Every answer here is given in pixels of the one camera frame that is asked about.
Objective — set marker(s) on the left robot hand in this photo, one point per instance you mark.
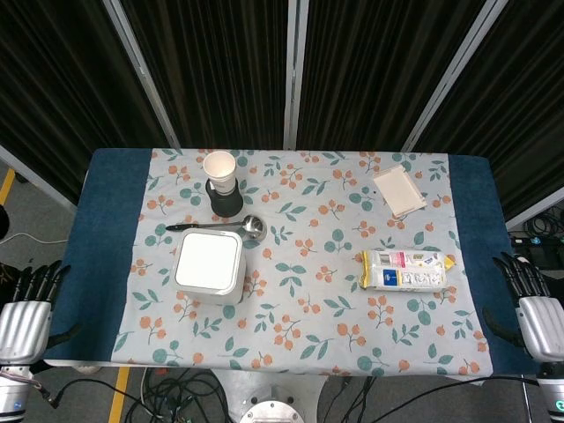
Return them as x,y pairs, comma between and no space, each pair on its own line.
24,324

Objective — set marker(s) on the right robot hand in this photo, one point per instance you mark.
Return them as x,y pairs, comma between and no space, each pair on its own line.
538,324

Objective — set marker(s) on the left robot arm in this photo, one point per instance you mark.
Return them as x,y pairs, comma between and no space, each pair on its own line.
13,388

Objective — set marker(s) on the silver robot base flange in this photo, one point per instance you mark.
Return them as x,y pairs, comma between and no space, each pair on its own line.
269,412

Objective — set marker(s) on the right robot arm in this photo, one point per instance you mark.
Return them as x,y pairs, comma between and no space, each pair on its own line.
553,390

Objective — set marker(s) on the black power strip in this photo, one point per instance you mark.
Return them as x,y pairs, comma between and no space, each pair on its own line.
535,249

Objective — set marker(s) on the blue table cover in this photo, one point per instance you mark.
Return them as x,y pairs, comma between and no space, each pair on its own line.
101,247

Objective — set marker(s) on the white yellow snack package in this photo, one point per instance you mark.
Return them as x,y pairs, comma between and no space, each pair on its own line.
403,269

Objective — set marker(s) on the white square lidded bin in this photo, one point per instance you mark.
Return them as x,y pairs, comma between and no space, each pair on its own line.
208,267

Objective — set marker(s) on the black cup holder base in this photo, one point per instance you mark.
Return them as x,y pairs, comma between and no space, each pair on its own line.
226,202

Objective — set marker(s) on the floral tablecloth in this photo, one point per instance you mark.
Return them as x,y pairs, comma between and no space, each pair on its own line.
304,282

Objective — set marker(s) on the white paper cup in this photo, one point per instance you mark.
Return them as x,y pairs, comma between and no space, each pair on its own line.
220,174

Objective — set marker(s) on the black curtain partition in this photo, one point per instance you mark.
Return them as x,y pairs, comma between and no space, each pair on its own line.
211,66

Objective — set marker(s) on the aluminium partition post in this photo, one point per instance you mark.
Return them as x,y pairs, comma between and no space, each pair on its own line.
293,72
143,72
454,72

